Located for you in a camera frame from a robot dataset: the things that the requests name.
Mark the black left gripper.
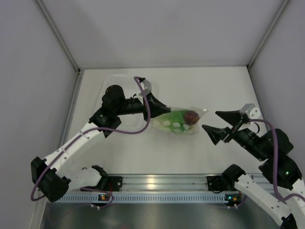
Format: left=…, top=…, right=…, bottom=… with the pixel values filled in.
left=114, top=92, right=171, bottom=122

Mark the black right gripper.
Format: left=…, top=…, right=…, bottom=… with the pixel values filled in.
left=202, top=108, right=267, bottom=161

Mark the fake green lettuce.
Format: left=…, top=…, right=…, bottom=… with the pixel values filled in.
left=153, top=110, right=187, bottom=134

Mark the clear dotted zip bag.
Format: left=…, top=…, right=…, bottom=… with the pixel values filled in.
left=150, top=107, right=208, bottom=135

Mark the fake red apple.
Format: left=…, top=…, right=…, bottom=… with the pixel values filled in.
left=183, top=110, right=200, bottom=126

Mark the fake yellow lemon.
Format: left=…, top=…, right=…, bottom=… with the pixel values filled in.
left=183, top=124, right=190, bottom=131

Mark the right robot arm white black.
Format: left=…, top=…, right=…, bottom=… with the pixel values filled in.
left=202, top=104, right=305, bottom=229

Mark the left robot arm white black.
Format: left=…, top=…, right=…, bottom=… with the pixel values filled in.
left=30, top=85, right=171, bottom=202

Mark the white perforated plastic basket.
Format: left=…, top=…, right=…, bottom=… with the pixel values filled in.
left=89, top=76, right=151, bottom=135

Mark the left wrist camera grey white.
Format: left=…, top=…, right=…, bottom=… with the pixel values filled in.
left=137, top=77, right=152, bottom=98

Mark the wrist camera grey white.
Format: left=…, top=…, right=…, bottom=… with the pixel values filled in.
left=137, top=77, right=152, bottom=98
left=240, top=104, right=261, bottom=119

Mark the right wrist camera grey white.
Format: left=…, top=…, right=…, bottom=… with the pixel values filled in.
left=240, top=104, right=261, bottom=119

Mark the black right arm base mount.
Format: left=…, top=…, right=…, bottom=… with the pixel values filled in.
left=207, top=176, right=236, bottom=193

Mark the aluminium mounting rail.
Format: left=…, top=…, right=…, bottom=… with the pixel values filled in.
left=110, top=174, right=215, bottom=193

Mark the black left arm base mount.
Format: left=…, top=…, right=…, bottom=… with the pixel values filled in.
left=92, top=165, right=123, bottom=192

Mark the grey slotted cable duct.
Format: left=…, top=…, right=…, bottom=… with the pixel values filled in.
left=57, top=192, right=239, bottom=204

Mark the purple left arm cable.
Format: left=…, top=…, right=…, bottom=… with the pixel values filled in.
left=30, top=76, right=151, bottom=201

